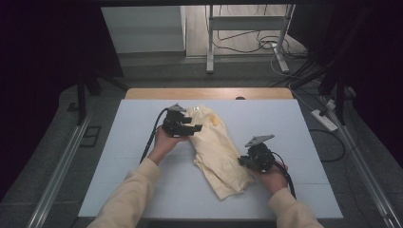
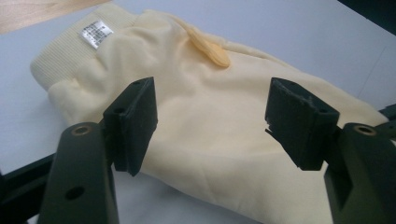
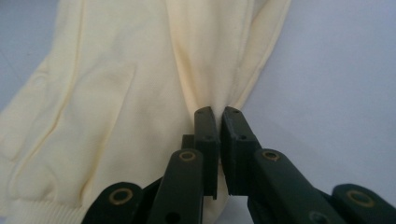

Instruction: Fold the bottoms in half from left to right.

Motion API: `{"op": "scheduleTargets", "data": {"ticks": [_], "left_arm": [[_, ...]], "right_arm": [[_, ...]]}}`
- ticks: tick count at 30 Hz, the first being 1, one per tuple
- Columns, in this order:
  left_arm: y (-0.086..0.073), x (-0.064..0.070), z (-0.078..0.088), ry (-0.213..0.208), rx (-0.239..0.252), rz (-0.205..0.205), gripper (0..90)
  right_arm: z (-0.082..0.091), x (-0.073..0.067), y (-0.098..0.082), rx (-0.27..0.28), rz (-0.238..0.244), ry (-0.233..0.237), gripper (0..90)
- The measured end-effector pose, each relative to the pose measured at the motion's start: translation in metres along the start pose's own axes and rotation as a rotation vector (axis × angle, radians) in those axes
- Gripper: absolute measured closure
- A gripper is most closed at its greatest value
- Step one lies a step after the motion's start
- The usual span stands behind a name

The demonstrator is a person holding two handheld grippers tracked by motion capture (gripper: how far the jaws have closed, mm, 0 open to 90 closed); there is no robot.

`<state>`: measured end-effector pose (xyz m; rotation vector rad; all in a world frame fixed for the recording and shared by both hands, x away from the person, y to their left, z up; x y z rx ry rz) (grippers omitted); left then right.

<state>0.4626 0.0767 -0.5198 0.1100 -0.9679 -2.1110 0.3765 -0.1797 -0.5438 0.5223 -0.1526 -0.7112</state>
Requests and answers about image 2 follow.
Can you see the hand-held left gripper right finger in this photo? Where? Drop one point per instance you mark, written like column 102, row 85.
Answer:
column 299, row 124

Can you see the cream baby pants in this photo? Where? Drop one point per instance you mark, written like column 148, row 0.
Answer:
column 214, row 124

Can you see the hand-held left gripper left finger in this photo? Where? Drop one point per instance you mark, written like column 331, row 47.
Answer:
column 132, row 124

